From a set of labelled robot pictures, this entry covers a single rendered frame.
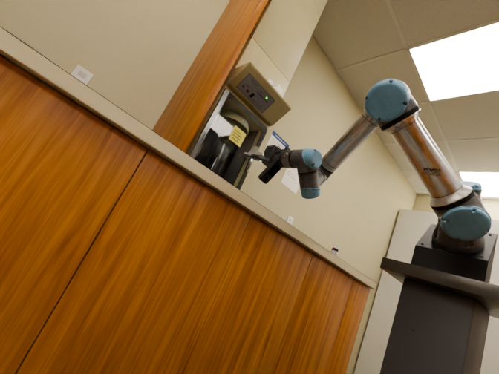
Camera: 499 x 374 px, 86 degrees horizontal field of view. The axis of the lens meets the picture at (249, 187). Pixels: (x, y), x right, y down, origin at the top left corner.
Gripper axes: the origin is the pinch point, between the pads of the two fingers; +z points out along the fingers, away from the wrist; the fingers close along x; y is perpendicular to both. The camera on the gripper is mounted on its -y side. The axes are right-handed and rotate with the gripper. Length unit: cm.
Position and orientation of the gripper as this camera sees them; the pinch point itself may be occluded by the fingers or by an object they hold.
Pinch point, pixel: (252, 163)
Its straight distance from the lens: 125.6
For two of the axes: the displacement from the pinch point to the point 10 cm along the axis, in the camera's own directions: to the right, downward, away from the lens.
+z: -6.3, -0.6, 7.7
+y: 4.0, -8.8, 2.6
